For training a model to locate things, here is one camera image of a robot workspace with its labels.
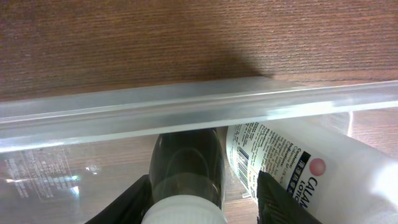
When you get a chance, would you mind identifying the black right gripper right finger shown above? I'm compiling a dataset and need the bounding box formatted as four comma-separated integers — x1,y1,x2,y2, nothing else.
257,171,321,224

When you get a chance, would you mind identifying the clear plastic container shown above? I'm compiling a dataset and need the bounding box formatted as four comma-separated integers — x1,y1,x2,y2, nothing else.
1,77,397,223

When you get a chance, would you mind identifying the dark bottle white cap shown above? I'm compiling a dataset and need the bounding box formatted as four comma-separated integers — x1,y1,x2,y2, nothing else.
142,128,227,224

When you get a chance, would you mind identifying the white calamine lotion bottle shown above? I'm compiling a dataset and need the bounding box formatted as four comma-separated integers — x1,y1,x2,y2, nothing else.
226,119,397,223

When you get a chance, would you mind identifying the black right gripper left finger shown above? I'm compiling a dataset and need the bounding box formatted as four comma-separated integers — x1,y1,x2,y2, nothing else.
85,174,154,224

